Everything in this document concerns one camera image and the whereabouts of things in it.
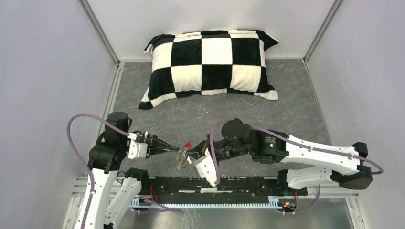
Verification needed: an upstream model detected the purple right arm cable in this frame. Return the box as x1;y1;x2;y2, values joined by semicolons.
209;118;384;215

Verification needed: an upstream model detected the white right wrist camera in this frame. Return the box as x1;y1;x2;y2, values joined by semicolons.
193;147;219;187

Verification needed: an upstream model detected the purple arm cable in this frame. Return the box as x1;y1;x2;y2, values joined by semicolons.
66;114;180;229
209;118;384;215

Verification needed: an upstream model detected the white slotted cable duct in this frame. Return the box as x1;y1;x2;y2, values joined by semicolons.
129;198;282;210

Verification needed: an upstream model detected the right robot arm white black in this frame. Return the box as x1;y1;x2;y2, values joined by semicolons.
184;118;373;195

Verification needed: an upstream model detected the black white checkered pillow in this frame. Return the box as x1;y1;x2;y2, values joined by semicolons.
139;30;278;110

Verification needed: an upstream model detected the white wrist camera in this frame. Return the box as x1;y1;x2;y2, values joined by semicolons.
193;147;219;187
128;133;148;159

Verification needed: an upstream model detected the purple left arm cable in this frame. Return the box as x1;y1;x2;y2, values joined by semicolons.
66;114;180;229

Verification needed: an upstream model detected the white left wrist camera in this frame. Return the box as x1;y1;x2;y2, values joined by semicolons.
128;133;148;159

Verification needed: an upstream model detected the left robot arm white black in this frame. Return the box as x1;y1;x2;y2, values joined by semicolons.
66;112;179;229

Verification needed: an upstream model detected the metal key organizer red handle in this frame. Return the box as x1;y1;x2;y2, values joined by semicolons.
175;142;192;169

